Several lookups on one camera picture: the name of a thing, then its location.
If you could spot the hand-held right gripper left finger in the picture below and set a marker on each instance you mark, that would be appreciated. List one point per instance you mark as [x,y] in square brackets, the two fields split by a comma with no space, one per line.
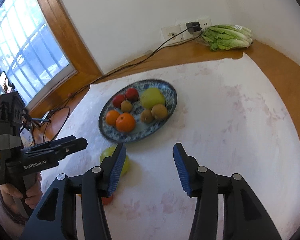
[116,170]

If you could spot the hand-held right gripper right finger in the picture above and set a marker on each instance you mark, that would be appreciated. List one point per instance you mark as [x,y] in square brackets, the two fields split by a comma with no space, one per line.
[181,170]

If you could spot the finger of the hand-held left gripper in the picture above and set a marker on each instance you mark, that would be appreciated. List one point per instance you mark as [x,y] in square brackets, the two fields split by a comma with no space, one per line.
[63,140]
[72,146]

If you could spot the green apple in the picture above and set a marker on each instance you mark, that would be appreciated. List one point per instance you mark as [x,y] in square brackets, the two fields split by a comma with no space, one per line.
[106,155]

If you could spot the red apple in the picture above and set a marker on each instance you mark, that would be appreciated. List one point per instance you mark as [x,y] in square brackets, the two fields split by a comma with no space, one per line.
[118,100]
[107,200]
[132,94]

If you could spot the blue floral ceramic plate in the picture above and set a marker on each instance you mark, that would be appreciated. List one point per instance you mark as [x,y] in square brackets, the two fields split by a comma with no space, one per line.
[140,130]

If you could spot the orange tangerine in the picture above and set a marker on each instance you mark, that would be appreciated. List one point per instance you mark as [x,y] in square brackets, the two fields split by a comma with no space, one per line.
[125,123]
[112,117]

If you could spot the brown kiwi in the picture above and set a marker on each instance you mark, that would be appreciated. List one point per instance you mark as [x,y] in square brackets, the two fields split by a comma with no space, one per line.
[126,105]
[147,115]
[159,111]

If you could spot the person's left forearm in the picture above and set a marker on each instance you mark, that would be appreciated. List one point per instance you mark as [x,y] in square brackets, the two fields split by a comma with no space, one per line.
[5,226]

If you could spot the person's left hand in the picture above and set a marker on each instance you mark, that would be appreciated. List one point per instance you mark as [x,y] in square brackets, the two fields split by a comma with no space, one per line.
[33,197]

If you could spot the white floral tablecloth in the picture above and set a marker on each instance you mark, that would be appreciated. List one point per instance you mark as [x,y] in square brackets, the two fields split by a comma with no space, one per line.
[227,130]

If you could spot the large yellow-green pear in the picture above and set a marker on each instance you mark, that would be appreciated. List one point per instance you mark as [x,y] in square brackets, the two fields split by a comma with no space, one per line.
[152,97]

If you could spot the glass window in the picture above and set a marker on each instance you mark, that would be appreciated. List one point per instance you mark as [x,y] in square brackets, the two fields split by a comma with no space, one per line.
[27,42]

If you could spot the bagged green lettuce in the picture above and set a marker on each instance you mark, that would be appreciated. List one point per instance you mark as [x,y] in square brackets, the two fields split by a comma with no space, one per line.
[225,38]

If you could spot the black plug-in charger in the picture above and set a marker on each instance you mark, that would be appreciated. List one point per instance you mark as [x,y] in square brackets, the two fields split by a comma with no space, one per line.
[193,27]

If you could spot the wooden window frame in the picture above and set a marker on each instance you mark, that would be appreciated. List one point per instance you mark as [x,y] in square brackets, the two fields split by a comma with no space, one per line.
[72,42]

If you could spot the white antenna wall socket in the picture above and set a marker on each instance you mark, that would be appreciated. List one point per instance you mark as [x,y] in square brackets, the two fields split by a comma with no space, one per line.
[171,35]

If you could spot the white power wall outlet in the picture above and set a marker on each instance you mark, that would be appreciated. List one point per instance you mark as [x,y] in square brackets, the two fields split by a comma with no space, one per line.
[205,23]

